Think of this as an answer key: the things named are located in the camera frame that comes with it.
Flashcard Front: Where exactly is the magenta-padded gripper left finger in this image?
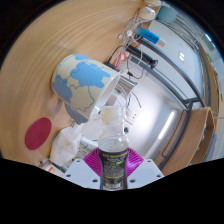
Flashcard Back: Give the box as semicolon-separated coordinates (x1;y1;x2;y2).
63;147;102;190

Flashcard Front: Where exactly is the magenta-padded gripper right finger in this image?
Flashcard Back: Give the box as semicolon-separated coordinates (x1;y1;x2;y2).
126;147;165;190

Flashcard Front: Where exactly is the clear plastic bottle dark label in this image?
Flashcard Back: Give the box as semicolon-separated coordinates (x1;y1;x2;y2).
97;105;130;191

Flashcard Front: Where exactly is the white tissue pack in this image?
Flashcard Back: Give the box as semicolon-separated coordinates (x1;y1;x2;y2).
49;124;83;167

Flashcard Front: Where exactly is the white desk lamp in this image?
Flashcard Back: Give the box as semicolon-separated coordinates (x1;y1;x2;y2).
156;109;178;141

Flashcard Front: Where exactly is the flat round red coaster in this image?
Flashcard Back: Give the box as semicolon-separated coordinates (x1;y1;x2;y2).
24;117;53;151

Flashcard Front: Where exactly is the white power adapter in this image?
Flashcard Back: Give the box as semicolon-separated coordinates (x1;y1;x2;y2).
116;77;137;98

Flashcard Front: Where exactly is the cream mug blue map print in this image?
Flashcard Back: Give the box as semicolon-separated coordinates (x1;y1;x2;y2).
50;53;122;126

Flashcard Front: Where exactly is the black handheld device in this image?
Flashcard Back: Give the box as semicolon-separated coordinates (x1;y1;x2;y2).
126;44;159;69

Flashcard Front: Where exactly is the blue tube white cap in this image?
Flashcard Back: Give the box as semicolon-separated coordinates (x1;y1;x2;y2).
134;26;167;48

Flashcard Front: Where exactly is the teal cushion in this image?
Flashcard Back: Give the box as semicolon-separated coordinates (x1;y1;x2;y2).
156;4;181;24

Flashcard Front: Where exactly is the round white small object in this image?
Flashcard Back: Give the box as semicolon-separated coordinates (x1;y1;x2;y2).
143;0;163;8
138;5;157;21

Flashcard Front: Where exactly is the white wall socket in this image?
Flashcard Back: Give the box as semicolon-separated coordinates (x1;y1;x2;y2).
123;108;139;123

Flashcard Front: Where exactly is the grey metal desk frame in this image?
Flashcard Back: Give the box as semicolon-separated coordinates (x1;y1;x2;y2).
133;33;208;171

